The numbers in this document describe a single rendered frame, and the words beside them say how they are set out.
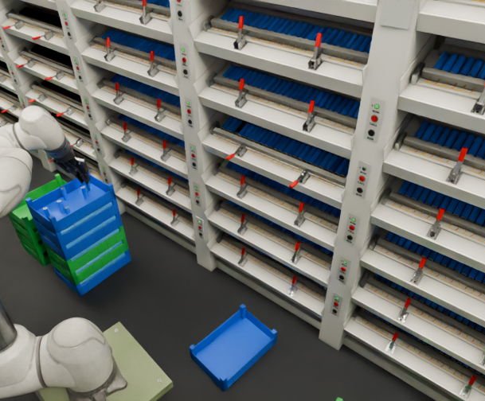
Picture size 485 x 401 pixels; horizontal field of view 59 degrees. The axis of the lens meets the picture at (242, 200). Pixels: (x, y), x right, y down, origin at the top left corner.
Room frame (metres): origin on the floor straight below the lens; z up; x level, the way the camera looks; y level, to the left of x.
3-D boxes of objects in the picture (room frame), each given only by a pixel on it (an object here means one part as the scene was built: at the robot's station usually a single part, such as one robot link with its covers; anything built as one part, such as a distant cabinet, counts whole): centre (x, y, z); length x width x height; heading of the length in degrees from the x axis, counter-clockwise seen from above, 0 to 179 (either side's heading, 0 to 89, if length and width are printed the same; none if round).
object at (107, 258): (1.45, 0.74, 0.12); 0.30 x 0.20 x 0.08; 140
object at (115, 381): (0.73, 0.49, 0.26); 0.22 x 0.18 x 0.06; 32
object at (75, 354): (0.74, 0.52, 0.40); 0.18 x 0.16 x 0.22; 104
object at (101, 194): (1.45, 0.74, 0.44); 0.30 x 0.20 x 0.08; 140
